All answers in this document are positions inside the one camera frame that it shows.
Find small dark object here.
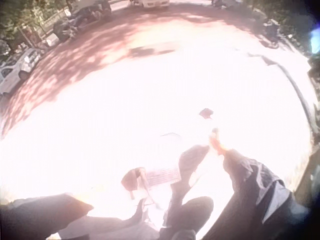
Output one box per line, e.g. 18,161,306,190
198,107,214,120

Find white grid panel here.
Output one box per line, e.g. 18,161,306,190
144,166,182,187

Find person's right hand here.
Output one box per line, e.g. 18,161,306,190
209,127,230,157

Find dark curb edge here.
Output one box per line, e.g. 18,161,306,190
247,51,316,131

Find parked motorcycle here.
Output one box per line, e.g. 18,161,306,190
261,18,282,50

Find brown box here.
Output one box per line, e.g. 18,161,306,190
120,166,147,195

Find parked motorcycles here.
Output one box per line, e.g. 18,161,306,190
51,3,113,42

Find white parked car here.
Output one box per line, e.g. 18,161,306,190
129,0,171,10
0,47,44,96

